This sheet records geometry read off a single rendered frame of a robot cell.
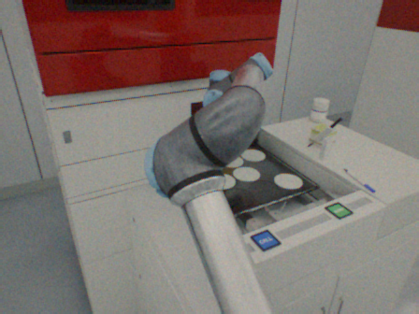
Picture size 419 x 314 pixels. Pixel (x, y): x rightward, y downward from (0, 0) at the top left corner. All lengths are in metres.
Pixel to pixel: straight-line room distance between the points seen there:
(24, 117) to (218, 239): 2.25
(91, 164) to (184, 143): 0.65
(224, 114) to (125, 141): 0.67
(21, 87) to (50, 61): 1.61
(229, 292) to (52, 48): 0.76
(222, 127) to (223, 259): 0.22
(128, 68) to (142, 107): 0.16
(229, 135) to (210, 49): 0.63
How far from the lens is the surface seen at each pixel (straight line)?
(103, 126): 1.14
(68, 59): 1.01
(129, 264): 1.52
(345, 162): 1.26
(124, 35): 1.03
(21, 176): 2.87
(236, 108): 0.57
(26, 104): 2.65
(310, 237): 0.89
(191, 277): 0.94
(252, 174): 1.21
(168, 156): 0.59
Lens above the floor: 1.53
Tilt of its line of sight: 29 degrees down
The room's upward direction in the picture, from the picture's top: 2 degrees clockwise
